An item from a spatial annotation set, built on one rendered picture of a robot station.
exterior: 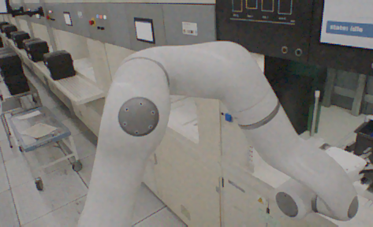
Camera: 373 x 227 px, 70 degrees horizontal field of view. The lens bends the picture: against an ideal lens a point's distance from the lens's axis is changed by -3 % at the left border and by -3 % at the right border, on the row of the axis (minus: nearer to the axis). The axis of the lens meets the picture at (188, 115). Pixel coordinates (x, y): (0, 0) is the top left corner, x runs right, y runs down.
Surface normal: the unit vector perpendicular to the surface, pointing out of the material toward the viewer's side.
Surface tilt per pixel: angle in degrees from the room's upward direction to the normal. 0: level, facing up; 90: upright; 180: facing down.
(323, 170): 40
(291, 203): 89
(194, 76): 96
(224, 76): 83
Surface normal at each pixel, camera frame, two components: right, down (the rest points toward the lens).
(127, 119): -0.04, 0.33
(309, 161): -0.06, -0.46
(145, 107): 0.33, 0.04
